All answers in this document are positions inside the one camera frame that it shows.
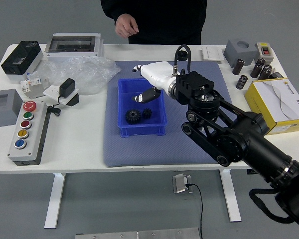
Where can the blue plastic box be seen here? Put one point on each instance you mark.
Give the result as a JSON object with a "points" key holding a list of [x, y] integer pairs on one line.
{"points": [[124, 87]]}

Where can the grey metal rail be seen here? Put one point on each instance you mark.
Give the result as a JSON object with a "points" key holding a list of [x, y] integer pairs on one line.
{"points": [[35, 94]]}

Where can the white socket plate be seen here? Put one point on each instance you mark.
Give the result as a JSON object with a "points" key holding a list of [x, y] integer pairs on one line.
{"points": [[51, 92]]}

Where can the black power adapter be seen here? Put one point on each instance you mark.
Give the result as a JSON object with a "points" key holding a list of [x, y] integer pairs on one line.
{"points": [[66, 87]]}

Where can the small black flat part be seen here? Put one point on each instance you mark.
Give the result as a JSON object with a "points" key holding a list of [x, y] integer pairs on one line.
{"points": [[277, 75]]}

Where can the grey block with round hole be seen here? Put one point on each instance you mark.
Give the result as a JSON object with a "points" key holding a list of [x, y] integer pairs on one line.
{"points": [[239, 51]]}

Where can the black socket base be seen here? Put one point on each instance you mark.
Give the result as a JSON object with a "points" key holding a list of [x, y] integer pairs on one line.
{"points": [[74, 100]]}

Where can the clear plastic bag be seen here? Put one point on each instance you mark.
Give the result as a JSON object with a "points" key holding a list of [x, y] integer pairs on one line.
{"points": [[89, 72]]}

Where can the person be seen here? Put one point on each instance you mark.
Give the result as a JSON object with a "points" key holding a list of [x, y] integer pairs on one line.
{"points": [[169, 22]]}

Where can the blue-grey padded mat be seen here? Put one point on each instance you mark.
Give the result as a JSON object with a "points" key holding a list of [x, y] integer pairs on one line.
{"points": [[144, 149]]}

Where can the big black gear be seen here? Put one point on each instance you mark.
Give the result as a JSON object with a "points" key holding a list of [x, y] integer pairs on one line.
{"points": [[132, 117]]}

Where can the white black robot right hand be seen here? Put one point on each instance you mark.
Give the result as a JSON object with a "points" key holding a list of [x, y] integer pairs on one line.
{"points": [[157, 73]]}

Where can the white table leg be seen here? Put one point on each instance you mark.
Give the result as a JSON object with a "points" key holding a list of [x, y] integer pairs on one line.
{"points": [[230, 196], [53, 204]]}

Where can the yellow white cardboard box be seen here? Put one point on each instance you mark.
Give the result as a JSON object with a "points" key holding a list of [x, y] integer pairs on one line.
{"points": [[276, 99]]}

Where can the grey switch box red button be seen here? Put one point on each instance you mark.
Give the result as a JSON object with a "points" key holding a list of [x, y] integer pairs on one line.
{"points": [[265, 51]]}

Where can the silver floor socket box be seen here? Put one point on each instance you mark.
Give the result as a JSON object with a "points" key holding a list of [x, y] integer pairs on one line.
{"points": [[180, 183]]}

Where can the white wall switch plate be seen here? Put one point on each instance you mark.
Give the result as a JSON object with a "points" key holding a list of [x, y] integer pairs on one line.
{"points": [[212, 53]]}

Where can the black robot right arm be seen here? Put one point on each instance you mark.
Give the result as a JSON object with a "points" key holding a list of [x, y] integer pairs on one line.
{"points": [[194, 82]]}

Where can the black enclosure with white base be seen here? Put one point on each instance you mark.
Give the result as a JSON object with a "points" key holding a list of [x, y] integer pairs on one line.
{"points": [[21, 59]]}

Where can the small black gear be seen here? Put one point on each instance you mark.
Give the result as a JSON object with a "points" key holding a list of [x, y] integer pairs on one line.
{"points": [[147, 113]]}

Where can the grey block with square hole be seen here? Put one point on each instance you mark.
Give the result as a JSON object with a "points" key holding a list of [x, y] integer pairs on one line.
{"points": [[2, 112]]}

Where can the grey distribution box clear lid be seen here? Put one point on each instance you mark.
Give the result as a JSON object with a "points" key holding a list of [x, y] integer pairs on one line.
{"points": [[74, 47]]}

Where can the black table height controller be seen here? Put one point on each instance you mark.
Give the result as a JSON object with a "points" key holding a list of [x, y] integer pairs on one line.
{"points": [[249, 171]]}

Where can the grey push button control box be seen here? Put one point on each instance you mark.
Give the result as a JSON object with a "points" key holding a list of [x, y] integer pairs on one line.
{"points": [[27, 134]]}

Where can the grey metal plate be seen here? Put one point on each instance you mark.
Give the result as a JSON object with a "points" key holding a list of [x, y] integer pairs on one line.
{"points": [[137, 234]]}

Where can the white circuit breaker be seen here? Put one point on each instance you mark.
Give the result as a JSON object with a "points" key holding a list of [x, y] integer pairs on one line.
{"points": [[31, 84]]}

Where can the person's right hand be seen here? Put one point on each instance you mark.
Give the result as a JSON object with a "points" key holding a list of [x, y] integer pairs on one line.
{"points": [[125, 26]]}

